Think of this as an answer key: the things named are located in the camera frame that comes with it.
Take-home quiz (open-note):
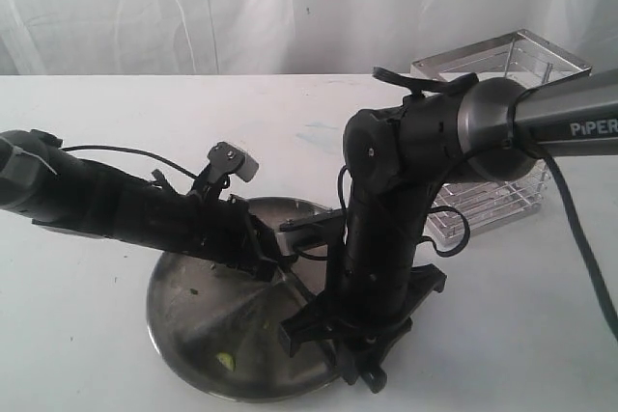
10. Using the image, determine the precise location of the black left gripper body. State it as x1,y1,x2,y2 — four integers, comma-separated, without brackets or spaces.
171,196,270,272

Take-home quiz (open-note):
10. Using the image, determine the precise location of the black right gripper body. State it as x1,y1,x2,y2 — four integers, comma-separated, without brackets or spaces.
308,218,448,384

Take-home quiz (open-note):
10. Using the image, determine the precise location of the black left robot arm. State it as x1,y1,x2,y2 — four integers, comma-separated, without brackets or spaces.
1,130,282,282

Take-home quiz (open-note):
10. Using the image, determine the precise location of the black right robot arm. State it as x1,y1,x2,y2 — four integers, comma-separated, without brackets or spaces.
279,68,617,392

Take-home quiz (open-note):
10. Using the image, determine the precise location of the small green vegetable slice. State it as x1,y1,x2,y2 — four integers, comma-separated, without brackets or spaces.
216,352,236,371

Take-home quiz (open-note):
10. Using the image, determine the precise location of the round steel plate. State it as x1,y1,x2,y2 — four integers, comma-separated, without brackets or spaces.
145,195,349,392

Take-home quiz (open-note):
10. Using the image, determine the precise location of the white backdrop curtain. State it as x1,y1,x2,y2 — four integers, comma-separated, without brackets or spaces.
1,0,617,75

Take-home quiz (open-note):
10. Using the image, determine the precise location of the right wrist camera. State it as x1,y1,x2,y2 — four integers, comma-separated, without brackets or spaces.
275,209,346,261

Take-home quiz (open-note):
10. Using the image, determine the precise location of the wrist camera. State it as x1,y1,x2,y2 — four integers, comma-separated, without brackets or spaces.
275,209,346,261
189,141,260,201

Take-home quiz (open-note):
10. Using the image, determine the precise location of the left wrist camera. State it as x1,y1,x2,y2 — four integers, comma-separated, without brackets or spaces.
189,141,260,201

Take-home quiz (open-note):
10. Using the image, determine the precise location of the left camera cable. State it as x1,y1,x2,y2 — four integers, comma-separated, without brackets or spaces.
60,145,204,179

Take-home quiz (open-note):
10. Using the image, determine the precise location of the chrome wire utensil holder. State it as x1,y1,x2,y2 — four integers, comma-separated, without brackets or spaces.
408,31,592,248

